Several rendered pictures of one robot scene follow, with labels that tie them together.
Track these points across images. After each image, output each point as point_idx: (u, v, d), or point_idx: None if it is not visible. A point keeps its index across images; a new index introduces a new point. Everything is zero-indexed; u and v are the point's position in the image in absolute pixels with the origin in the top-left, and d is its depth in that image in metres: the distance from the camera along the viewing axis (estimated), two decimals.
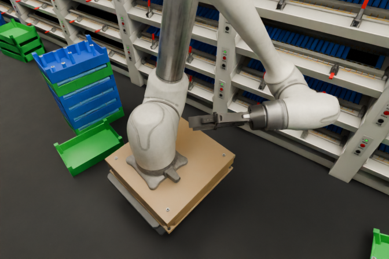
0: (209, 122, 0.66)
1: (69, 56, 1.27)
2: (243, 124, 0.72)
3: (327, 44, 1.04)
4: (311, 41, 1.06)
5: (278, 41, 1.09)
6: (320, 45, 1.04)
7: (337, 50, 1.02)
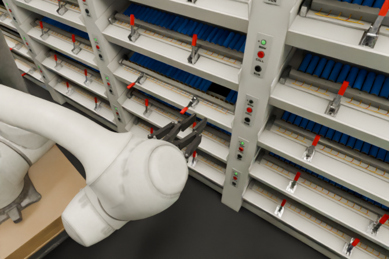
0: (200, 130, 0.71)
1: (231, 97, 0.92)
2: None
3: (193, 74, 1.00)
4: (180, 70, 1.02)
5: (149, 70, 1.05)
6: (186, 75, 1.00)
7: (201, 81, 0.98)
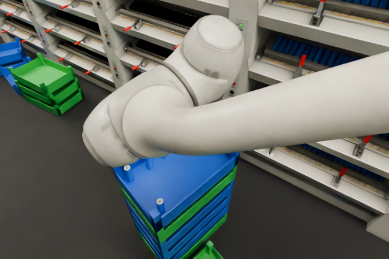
0: None
1: None
2: None
3: None
4: None
5: None
6: None
7: None
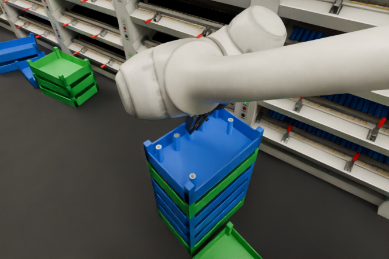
0: None
1: None
2: (208, 111, 0.62)
3: None
4: None
5: None
6: None
7: None
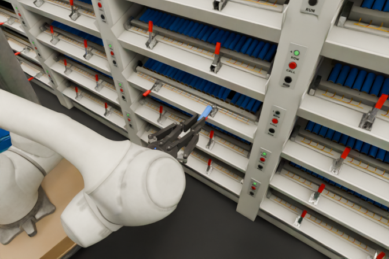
0: None
1: (252, 106, 0.89)
2: None
3: (210, 82, 0.97)
4: (197, 77, 1.00)
5: (165, 77, 1.02)
6: (204, 82, 0.98)
7: (219, 89, 0.96)
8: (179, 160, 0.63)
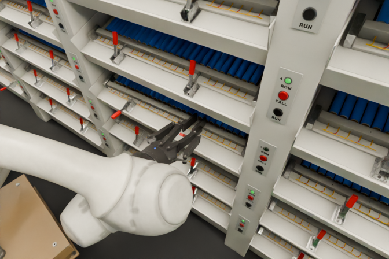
0: (180, 125, 0.75)
1: None
2: None
3: None
4: None
5: (139, 94, 0.88)
6: None
7: None
8: (178, 160, 0.63)
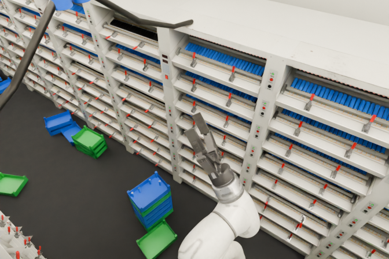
0: (205, 126, 0.83)
1: None
2: (220, 158, 0.79)
3: None
4: None
5: (273, 194, 1.93)
6: None
7: None
8: None
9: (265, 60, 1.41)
